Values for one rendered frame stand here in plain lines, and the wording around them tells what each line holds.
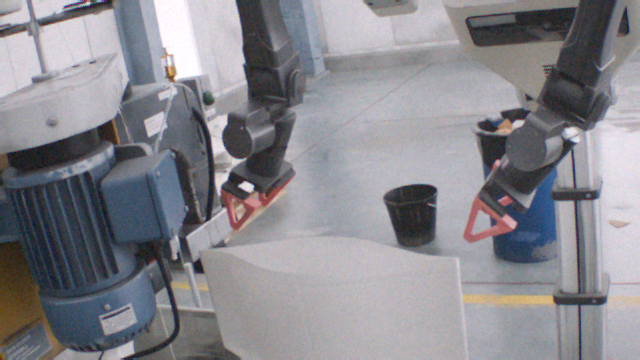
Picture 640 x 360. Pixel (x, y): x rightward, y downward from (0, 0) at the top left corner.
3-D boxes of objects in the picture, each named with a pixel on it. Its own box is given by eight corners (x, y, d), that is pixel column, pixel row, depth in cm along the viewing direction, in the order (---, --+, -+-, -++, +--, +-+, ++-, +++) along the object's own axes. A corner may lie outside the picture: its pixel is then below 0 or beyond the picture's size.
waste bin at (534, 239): (584, 224, 352) (575, 103, 333) (573, 269, 309) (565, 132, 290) (496, 225, 374) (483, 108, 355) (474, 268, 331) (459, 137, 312)
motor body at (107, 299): (183, 310, 95) (136, 135, 88) (115, 367, 82) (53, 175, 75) (105, 301, 102) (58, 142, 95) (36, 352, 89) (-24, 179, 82)
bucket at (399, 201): (450, 227, 385) (444, 182, 377) (435, 250, 360) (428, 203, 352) (399, 227, 399) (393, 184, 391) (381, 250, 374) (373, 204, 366)
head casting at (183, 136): (225, 209, 140) (192, 62, 131) (150, 262, 119) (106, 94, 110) (115, 209, 153) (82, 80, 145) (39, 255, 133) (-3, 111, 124)
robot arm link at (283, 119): (305, 109, 110) (276, 93, 112) (280, 120, 104) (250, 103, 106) (294, 146, 113) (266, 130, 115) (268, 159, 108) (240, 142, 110)
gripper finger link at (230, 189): (210, 225, 114) (221, 177, 110) (232, 207, 120) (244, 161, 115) (245, 244, 113) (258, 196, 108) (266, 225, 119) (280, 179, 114)
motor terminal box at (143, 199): (195, 229, 93) (174, 147, 89) (181, 260, 83) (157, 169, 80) (138, 239, 93) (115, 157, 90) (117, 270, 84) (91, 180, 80)
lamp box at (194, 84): (218, 117, 138) (208, 73, 136) (205, 124, 134) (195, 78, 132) (188, 120, 142) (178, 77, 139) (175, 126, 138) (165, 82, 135)
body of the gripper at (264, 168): (227, 179, 112) (237, 139, 108) (258, 157, 120) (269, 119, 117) (262, 197, 110) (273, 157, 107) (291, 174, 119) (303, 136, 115)
